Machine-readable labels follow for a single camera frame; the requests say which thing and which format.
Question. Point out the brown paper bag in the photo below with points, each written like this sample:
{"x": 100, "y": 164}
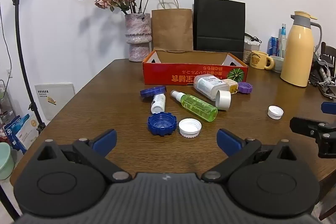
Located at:
{"x": 172, "y": 29}

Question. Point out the yellow bear mug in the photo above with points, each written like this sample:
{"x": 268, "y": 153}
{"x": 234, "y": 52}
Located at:
{"x": 258, "y": 60}

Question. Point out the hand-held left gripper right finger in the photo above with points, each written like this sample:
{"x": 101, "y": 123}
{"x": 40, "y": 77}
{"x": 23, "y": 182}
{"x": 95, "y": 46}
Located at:
{"x": 228, "y": 142}

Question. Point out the dark wooden chair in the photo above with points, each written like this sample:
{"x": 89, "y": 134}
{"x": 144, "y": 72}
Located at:
{"x": 329, "y": 52}

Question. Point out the white and yellow plug charger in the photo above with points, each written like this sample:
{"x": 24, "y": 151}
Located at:
{"x": 232, "y": 85}

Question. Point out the yellow thermos jug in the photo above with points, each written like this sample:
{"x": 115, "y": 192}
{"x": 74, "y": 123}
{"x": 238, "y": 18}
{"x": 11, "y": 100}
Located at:
{"x": 296, "y": 56}

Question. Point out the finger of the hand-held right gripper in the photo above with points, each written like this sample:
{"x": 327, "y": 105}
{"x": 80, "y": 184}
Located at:
{"x": 307, "y": 128}
{"x": 328, "y": 107}

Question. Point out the green plastic bin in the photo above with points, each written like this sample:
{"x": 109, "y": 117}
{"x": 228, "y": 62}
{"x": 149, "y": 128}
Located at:
{"x": 5, "y": 161}

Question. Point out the wide white bottle cap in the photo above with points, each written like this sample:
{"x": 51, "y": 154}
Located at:
{"x": 189, "y": 128}

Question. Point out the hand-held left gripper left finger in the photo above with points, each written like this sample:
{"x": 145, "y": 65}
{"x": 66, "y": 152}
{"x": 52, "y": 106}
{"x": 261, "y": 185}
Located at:
{"x": 105, "y": 141}

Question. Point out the blue drink can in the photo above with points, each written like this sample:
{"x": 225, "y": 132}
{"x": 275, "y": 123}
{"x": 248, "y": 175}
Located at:
{"x": 273, "y": 45}

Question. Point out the blue scalloped bottle cap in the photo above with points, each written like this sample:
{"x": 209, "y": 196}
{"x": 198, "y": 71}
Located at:
{"x": 157, "y": 125}

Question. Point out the clear bottle with white beads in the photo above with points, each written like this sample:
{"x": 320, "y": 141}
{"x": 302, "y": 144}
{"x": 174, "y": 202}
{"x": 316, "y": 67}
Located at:
{"x": 207, "y": 85}

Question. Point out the small white bottle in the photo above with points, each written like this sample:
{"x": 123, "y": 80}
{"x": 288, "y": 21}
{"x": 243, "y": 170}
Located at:
{"x": 158, "y": 103}

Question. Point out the clear container of seeds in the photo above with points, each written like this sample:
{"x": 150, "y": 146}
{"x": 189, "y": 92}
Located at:
{"x": 246, "y": 53}

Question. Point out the small white ribbed cap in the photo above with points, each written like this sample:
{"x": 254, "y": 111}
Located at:
{"x": 275, "y": 112}

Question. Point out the white flat carton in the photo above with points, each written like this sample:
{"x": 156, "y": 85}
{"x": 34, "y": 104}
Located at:
{"x": 60, "y": 98}

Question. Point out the pink mottled vase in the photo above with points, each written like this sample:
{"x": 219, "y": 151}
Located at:
{"x": 137, "y": 37}

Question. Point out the tall white cup cap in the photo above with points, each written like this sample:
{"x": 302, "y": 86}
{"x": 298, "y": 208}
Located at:
{"x": 223, "y": 99}

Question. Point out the purple scalloped bottle cap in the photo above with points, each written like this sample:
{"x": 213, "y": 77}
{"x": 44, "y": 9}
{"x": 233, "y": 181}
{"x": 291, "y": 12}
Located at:
{"x": 245, "y": 88}

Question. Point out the red cardboard box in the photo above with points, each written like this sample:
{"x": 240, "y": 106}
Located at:
{"x": 168, "y": 74}

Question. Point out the black paper bag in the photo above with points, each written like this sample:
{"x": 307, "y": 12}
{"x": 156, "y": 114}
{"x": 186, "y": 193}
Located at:
{"x": 219, "y": 24}

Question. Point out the blue round jar lid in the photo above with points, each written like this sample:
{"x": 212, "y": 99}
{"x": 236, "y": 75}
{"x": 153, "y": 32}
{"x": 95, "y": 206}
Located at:
{"x": 153, "y": 91}

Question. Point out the grey ceramic mug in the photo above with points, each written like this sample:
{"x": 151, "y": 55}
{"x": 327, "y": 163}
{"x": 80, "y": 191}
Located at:
{"x": 277, "y": 64}

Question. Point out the clear soda bottle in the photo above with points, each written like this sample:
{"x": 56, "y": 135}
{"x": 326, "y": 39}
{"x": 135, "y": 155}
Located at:
{"x": 283, "y": 40}

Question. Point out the blue and white packages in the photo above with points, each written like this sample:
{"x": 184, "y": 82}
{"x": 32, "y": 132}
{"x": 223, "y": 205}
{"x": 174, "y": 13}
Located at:
{"x": 18, "y": 134}

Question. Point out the green spray bottle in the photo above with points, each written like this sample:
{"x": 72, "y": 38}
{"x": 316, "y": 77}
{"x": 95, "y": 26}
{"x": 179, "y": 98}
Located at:
{"x": 199, "y": 107}

